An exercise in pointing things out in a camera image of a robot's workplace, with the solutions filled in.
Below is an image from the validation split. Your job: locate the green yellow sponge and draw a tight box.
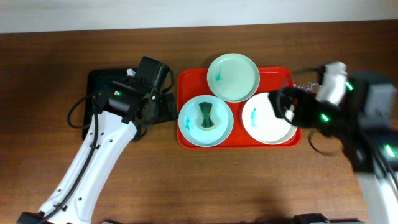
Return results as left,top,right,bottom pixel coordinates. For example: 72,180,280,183
199,102,215,131

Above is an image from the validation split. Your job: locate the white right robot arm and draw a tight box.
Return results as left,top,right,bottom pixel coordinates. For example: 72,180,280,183
269,62,397,223

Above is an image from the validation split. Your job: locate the light blue plate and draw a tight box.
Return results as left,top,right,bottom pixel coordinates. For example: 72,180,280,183
178,95,234,147

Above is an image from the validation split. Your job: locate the black plastic tray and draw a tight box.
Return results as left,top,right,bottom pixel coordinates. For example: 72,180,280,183
83,68,137,124

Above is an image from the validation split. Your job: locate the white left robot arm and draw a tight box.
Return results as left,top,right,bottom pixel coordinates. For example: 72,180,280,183
17,81,178,223

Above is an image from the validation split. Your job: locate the white plate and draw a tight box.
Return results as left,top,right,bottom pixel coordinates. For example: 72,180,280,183
241,92,297,145

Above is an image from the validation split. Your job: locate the red plastic tray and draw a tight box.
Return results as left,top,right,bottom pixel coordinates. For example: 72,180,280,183
177,67,302,149

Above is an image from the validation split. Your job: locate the mint green plate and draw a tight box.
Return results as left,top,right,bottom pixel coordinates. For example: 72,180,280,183
206,53,260,103

